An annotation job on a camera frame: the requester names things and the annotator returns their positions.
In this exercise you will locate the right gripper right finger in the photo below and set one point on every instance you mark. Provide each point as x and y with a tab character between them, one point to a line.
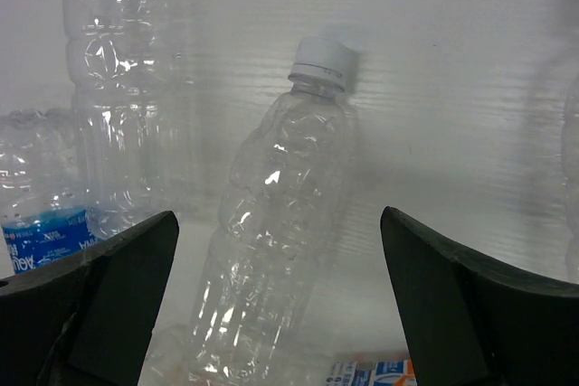
470	319

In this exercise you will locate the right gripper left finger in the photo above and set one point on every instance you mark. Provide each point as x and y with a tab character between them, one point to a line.
87	319

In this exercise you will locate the clear bottle white cap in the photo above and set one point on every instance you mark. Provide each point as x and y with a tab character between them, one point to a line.
274	223

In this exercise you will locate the clear ribbed bottle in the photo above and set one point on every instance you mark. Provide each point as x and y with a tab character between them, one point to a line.
129	61

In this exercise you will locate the white blue label bottle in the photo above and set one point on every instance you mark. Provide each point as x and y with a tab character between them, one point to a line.
397	373

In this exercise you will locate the blue label clear bottle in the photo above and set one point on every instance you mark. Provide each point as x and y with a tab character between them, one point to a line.
43	209

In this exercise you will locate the clear crushed bottle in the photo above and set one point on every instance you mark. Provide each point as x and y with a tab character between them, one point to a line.
569	164

